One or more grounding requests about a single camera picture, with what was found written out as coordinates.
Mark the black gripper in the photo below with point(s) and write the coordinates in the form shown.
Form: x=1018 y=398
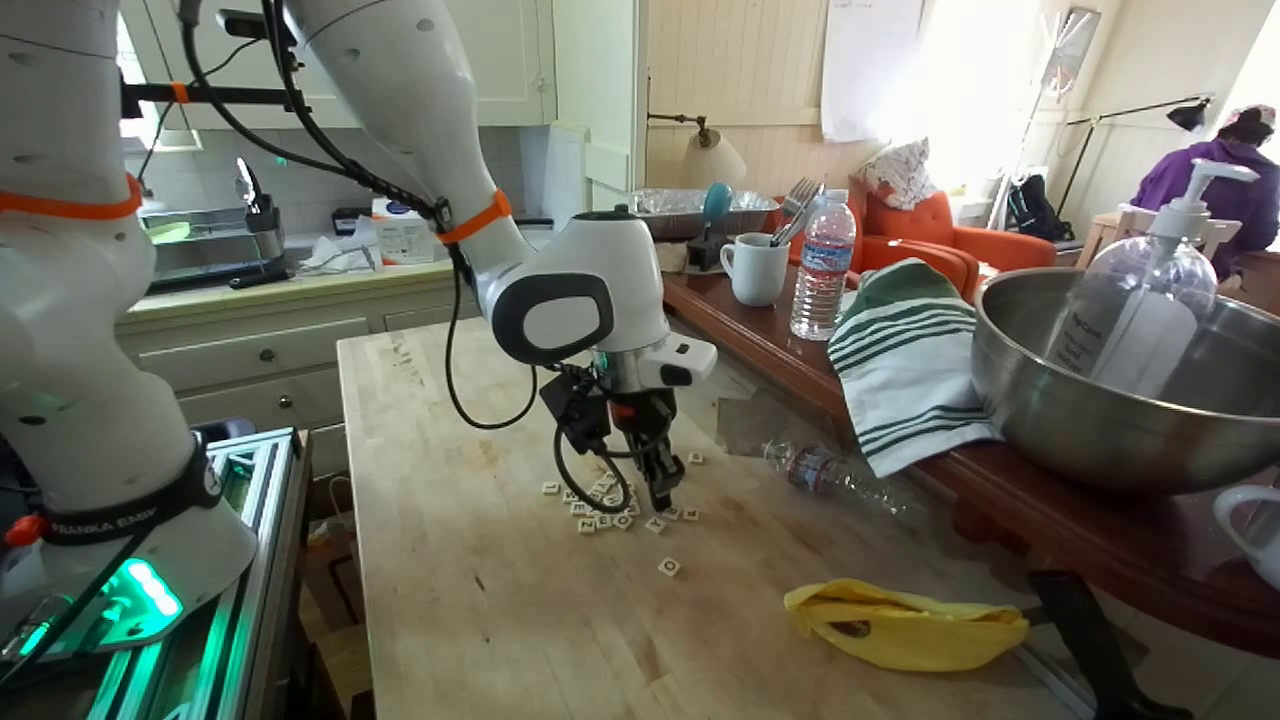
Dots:
x=604 y=407

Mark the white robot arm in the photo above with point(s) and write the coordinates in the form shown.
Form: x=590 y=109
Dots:
x=83 y=333

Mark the cream letter tile E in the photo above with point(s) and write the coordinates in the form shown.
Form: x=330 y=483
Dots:
x=615 y=518
x=586 y=508
x=604 y=488

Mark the cream letter tile S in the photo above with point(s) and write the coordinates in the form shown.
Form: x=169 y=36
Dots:
x=690 y=512

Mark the cream letter tile H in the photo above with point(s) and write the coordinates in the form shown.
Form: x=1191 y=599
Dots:
x=600 y=518

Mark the cream letter tile W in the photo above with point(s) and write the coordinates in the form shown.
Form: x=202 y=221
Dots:
x=565 y=505

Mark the flat brown paper piece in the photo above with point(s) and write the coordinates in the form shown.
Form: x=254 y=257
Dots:
x=753 y=426

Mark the clear plastic bag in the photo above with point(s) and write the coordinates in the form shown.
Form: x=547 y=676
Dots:
x=835 y=479

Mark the white ceramic mug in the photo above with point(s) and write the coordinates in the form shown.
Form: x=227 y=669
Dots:
x=759 y=269

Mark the clear water bottle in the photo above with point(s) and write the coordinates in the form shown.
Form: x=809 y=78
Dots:
x=822 y=272

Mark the glass baking tray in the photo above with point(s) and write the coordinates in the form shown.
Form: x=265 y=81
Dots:
x=665 y=204

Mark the green striped white towel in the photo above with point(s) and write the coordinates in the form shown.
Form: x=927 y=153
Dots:
x=904 y=374

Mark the teal brush in holder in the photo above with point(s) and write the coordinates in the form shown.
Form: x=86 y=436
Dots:
x=716 y=200

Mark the yellow banana shaped pouch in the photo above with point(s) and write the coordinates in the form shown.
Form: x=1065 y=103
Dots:
x=904 y=624

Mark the table lamp cream shade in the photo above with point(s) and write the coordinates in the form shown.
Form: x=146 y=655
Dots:
x=716 y=156

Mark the white container blue label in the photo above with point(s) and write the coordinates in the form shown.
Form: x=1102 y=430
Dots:
x=394 y=221

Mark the patterned cushion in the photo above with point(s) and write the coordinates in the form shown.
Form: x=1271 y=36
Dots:
x=902 y=169

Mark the orange armchair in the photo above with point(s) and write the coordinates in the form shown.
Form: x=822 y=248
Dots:
x=994 y=248

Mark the white base cabinet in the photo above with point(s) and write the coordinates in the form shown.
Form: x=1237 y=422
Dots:
x=265 y=354

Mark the black bag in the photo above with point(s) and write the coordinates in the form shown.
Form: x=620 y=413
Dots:
x=1037 y=210

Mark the large steel mixing bowl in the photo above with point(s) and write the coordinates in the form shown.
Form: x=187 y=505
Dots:
x=1121 y=426

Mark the dark kitchen faucet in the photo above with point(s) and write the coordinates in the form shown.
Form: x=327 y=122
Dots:
x=262 y=213

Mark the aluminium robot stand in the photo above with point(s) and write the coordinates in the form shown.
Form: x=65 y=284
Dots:
x=202 y=624

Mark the dark wooden counter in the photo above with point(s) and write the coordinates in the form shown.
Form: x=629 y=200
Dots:
x=1133 y=546

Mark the clear pump sanitizer bottle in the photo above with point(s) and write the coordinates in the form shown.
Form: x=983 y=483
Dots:
x=1133 y=321

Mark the black mounting bar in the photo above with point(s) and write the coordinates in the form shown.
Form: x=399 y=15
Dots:
x=232 y=99

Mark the person in purple shirt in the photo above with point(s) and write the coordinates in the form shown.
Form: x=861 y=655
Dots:
x=1213 y=186

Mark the black floor lamp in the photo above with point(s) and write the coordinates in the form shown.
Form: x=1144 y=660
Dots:
x=1184 y=114

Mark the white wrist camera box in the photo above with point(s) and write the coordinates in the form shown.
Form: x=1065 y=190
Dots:
x=683 y=360

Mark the white wall cabinet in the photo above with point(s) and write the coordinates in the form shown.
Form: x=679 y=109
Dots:
x=586 y=66

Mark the white wall paper sheet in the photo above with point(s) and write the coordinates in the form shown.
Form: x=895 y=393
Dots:
x=865 y=66

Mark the framed wall picture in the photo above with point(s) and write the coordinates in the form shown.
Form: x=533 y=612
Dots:
x=1073 y=46

